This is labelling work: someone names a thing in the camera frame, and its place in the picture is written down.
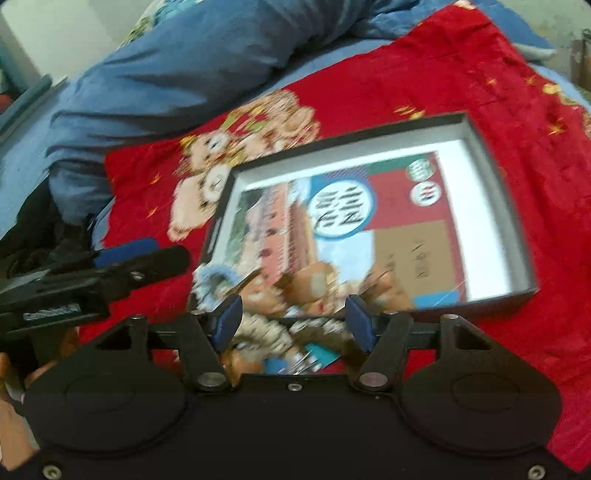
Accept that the beige knitted pouch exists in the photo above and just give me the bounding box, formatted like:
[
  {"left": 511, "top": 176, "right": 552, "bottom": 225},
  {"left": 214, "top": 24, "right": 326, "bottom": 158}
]
[{"left": 230, "top": 311, "right": 295, "bottom": 366}]

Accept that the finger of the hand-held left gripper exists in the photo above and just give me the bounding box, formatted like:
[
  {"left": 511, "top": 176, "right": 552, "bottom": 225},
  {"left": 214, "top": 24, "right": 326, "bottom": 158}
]
[
  {"left": 102, "top": 246, "right": 191, "bottom": 302},
  {"left": 93, "top": 237, "right": 159, "bottom": 268}
]

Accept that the black shallow cardboard box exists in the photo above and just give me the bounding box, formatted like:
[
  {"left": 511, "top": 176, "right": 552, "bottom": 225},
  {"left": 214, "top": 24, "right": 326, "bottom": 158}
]
[{"left": 187, "top": 111, "right": 541, "bottom": 324}]

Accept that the blue knitted pouch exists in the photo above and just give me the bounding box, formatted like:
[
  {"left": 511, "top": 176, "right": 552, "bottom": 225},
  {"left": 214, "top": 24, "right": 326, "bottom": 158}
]
[{"left": 191, "top": 263, "right": 246, "bottom": 315}]

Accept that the brown plush toy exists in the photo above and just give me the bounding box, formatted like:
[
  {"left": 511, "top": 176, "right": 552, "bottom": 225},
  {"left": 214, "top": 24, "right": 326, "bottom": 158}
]
[{"left": 245, "top": 261, "right": 416, "bottom": 320}]

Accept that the teal printed card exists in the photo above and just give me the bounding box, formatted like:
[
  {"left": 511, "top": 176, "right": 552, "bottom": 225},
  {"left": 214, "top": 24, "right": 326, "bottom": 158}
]
[{"left": 286, "top": 344, "right": 343, "bottom": 376}]

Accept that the teal furniture edge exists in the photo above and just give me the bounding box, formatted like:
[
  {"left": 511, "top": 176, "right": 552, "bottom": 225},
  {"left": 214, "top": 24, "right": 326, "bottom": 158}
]
[{"left": 0, "top": 74, "right": 56, "bottom": 136}]

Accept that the brown cardboard box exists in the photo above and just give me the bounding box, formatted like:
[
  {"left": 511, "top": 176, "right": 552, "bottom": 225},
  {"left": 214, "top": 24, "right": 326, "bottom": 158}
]
[{"left": 570, "top": 39, "right": 591, "bottom": 89}]

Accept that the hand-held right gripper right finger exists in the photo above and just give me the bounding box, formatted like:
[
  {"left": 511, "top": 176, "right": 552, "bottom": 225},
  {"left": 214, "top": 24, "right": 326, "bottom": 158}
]
[{"left": 345, "top": 294, "right": 498, "bottom": 393}]

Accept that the blue duvet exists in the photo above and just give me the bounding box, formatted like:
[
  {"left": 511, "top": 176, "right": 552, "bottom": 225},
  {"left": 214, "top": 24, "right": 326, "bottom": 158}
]
[{"left": 0, "top": 0, "right": 557, "bottom": 241}]

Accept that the red bear printed blanket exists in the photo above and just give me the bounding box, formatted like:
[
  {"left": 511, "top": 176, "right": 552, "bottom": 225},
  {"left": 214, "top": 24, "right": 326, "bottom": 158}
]
[{"left": 90, "top": 7, "right": 591, "bottom": 472}]

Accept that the dark cloth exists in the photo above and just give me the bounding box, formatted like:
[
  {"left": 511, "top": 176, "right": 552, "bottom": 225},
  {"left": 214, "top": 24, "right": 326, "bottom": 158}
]
[{"left": 0, "top": 185, "right": 95, "bottom": 280}]

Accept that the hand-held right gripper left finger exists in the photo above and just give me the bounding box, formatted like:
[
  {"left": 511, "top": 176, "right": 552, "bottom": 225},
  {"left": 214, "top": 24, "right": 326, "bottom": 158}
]
[{"left": 95, "top": 295, "right": 243, "bottom": 393}]

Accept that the colourful printed sheet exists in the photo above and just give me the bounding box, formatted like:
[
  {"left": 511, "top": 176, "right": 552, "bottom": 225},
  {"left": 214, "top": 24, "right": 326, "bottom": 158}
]
[{"left": 196, "top": 152, "right": 468, "bottom": 315}]

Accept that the person's left hand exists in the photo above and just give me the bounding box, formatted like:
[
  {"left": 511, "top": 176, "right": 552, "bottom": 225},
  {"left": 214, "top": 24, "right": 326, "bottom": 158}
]
[{"left": 0, "top": 353, "right": 44, "bottom": 469}]

